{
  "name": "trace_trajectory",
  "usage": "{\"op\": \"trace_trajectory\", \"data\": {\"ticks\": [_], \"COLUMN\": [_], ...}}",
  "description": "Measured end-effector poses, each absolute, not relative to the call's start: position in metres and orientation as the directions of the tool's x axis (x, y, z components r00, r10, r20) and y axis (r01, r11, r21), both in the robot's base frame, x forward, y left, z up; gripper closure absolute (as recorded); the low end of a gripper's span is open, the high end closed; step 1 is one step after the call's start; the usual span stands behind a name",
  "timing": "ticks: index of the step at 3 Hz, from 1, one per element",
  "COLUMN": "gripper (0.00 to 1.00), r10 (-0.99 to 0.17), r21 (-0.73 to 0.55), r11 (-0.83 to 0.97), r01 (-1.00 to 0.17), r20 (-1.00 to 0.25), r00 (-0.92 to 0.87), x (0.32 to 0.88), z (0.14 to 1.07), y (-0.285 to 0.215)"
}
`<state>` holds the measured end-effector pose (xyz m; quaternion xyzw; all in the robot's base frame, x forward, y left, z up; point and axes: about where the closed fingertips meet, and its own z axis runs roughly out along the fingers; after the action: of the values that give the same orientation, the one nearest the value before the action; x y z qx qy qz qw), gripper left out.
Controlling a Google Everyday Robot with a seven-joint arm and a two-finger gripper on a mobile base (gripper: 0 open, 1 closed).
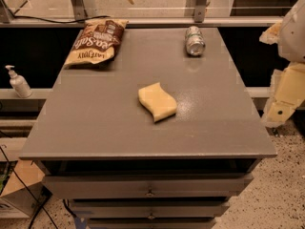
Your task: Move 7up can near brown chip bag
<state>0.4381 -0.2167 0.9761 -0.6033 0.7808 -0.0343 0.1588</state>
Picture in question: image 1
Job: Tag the brown chip bag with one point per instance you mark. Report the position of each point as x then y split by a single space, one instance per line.
98 42

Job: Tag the white pump bottle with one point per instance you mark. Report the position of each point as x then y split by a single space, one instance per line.
19 83

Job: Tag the grey metal bracket right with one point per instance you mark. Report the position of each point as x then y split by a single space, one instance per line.
199 11

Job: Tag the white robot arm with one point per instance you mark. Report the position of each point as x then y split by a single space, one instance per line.
291 43

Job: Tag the yellow sponge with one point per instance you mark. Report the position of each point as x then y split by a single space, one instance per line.
158 102

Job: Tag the cardboard box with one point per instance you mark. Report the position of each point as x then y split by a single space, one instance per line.
17 200

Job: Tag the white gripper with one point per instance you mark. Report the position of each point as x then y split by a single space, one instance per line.
294 37

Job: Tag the grey metal bracket left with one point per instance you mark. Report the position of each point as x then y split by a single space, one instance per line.
78 9

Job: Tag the grey metal bracket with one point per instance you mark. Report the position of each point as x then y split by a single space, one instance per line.
199 11
78 9

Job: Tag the green silver 7up can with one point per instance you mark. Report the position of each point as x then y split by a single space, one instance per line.
194 41

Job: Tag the grey drawer cabinet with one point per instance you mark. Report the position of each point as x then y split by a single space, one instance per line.
100 149

